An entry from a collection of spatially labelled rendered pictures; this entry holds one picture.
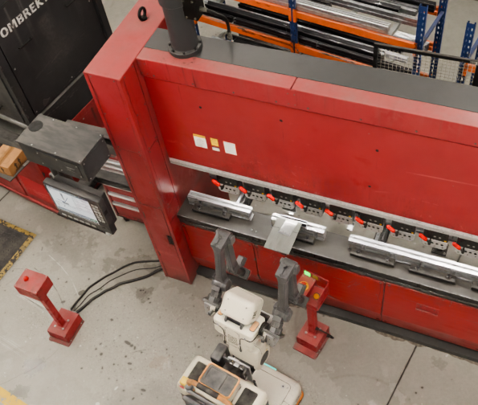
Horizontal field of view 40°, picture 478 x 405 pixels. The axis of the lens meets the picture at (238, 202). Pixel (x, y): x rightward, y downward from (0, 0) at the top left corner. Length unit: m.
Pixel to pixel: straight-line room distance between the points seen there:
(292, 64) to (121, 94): 0.99
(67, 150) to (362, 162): 1.73
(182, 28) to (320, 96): 0.85
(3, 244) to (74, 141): 2.46
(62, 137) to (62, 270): 2.09
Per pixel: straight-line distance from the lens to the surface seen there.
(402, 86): 3.58
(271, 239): 4.53
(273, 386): 4.82
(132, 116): 4.04
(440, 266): 4.49
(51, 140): 4.17
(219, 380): 4.20
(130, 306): 5.62
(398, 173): 3.83
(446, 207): 3.97
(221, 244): 3.81
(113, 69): 3.92
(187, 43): 3.82
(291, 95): 3.60
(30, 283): 5.04
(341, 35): 5.80
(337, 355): 5.20
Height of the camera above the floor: 4.75
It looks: 52 degrees down
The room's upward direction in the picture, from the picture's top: 11 degrees counter-clockwise
